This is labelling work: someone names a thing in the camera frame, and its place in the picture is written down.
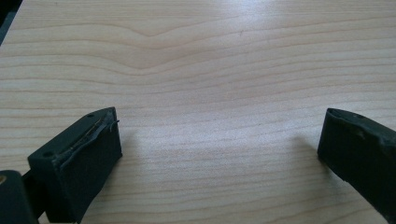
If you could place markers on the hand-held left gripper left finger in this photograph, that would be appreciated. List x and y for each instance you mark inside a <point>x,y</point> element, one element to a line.
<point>77,168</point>

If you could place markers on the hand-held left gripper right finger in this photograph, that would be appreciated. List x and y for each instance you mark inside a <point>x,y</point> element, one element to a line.
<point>358,152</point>

